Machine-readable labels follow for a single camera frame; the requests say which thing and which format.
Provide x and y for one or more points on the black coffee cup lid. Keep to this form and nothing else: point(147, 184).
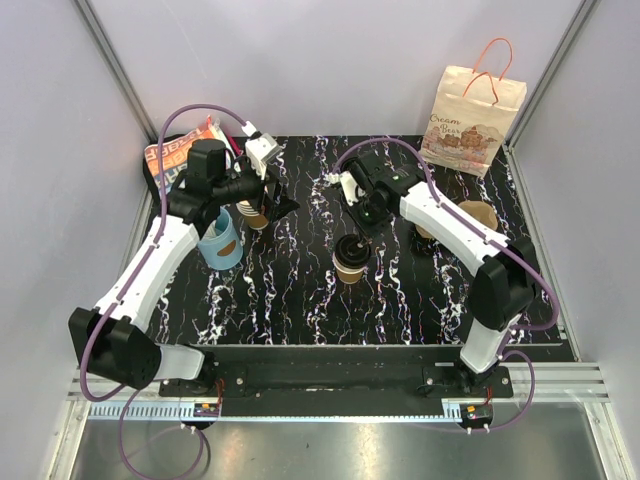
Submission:
point(352, 251)

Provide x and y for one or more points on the beige paper takeout bag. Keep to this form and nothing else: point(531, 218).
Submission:
point(472, 113)

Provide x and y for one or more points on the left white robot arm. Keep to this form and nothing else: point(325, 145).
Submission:
point(110, 339)

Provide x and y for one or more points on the single brown paper cup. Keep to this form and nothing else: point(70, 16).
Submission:
point(347, 274)

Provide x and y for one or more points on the light blue straw holder cup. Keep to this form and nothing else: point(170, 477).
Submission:
point(221, 246)

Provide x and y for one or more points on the stack of paper coffee cups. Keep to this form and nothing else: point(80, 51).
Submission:
point(254, 219)

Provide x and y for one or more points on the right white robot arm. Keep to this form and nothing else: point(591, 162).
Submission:
point(503, 270)

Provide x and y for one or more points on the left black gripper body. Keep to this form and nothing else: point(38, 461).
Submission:
point(239, 185)

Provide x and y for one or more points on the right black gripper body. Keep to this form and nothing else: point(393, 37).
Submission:
point(368, 211)

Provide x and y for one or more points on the colourful rabbit print cloth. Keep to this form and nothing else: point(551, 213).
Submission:
point(174, 153)

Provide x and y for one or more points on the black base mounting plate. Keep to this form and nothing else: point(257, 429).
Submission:
point(332, 383)

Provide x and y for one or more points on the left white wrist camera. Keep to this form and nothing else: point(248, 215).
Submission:
point(260, 149)

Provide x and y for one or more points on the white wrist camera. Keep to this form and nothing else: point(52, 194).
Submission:
point(260, 149)
point(351, 191)

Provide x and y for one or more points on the aluminium frame rail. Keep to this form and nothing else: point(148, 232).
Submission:
point(554, 427)

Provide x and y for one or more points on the stack of brown cup carriers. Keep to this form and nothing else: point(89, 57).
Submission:
point(482, 212)

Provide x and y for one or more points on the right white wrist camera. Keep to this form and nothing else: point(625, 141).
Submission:
point(351, 191)

